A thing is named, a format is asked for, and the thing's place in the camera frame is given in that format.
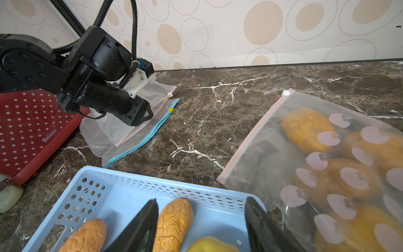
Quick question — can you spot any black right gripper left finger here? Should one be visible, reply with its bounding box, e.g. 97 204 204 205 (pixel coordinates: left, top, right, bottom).
106 199 158 252

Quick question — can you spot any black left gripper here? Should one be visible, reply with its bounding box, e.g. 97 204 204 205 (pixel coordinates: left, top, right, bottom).
57 26 139 122

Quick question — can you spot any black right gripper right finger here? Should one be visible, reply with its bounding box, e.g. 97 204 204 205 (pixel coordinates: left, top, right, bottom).
245 196 302 252

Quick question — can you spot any clear pink zipper bag spare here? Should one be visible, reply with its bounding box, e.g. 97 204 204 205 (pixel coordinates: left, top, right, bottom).
80 81 177 158

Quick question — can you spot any clear pink zipper bag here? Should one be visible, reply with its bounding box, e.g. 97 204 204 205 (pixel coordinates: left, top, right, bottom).
218 89 403 252

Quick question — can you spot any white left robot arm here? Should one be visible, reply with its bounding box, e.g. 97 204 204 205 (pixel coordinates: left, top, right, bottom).
1 26 156 127

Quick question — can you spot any clear blue zipper bag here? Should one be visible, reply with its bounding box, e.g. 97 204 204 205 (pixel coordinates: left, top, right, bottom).
102 98 179 169

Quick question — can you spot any orange wrinkled potato front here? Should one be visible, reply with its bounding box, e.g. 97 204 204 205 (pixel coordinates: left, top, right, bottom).
153 198 194 252

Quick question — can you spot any light blue plastic basket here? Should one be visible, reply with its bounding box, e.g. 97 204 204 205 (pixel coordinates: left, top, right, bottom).
24 166 250 252

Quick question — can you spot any yellow potato front middle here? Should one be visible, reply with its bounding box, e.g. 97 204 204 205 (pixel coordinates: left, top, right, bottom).
187 236 240 252

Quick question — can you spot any red steel toaster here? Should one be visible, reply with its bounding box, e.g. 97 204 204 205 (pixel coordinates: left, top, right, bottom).
1 89 90 185

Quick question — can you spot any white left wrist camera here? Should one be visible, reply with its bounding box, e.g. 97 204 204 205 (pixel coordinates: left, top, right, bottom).
122 58 156 99

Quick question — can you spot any black corner frame post left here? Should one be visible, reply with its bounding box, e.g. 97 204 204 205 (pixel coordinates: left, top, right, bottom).
50 0 86 37

